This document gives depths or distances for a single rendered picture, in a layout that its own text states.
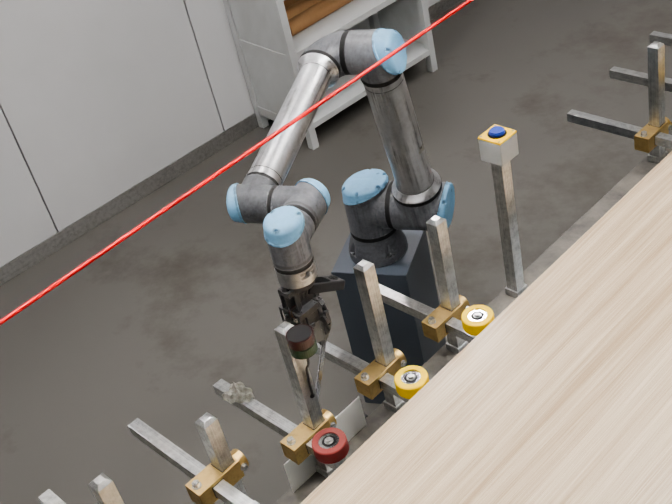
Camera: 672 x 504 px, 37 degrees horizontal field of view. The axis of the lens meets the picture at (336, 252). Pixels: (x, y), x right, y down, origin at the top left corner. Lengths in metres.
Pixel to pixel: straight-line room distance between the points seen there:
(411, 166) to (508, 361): 0.77
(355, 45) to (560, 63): 2.85
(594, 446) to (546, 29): 3.83
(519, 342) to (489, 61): 3.25
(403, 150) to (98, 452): 1.66
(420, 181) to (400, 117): 0.26
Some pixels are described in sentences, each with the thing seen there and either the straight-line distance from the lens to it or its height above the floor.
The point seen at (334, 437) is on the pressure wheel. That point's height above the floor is 0.90.
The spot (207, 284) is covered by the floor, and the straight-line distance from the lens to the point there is 4.36.
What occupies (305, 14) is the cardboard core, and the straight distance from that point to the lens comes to 5.01.
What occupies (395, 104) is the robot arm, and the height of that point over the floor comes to 1.23.
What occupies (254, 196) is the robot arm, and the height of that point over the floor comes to 1.33.
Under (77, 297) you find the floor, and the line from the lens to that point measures 4.58.
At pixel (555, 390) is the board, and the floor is 0.90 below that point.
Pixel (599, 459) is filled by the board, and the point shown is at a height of 0.90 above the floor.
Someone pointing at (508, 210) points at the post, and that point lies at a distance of 2.67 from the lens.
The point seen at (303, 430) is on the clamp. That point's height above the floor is 0.87.
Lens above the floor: 2.57
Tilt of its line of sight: 36 degrees down
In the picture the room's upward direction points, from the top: 14 degrees counter-clockwise
